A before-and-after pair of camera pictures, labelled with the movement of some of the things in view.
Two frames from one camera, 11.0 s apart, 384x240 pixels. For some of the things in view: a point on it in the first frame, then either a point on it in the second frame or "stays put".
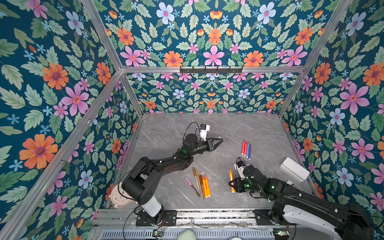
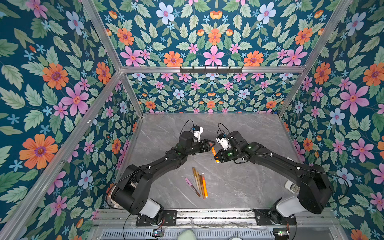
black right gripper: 238,186 -> 221,158
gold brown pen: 195,175 stays put
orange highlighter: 208,189 -> 214,153
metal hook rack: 211,70 stays put
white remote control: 289,182 stays put
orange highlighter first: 203,176 stays put
